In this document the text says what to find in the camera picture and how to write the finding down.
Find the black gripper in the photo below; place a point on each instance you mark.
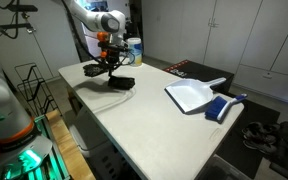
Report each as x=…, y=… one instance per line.
x=116, y=53

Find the small plain black glove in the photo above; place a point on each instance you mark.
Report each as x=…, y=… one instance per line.
x=122, y=83

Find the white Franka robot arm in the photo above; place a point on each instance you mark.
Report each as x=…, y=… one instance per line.
x=4, y=113

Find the black glove with grey print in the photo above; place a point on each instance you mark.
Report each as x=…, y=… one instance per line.
x=102, y=68
x=90, y=70

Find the white wipes canister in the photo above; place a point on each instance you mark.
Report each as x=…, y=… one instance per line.
x=135, y=51

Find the white plastic dustpan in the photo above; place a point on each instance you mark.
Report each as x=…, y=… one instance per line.
x=190, y=93

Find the wooden board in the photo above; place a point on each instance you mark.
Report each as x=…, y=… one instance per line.
x=72, y=150

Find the red black tool case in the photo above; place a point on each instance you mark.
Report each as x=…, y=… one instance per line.
x=204, y=75

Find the blue and white hand brush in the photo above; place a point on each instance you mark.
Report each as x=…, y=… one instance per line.
x=222, y=106

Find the clear plastic storage bin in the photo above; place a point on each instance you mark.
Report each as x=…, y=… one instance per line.
x=222, y=170

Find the black floor mat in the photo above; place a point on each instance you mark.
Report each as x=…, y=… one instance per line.
x=250, y=133

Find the dark sneaker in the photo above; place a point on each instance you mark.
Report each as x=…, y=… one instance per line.
x=259, y=145
x=255, y=130

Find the black camera on stand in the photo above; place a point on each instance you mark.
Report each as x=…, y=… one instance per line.
x=20, y=8

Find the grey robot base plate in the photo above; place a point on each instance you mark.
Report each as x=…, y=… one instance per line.
x=20, y=156

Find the white wall cabinets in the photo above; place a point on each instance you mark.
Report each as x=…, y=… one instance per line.
x=237, y=36

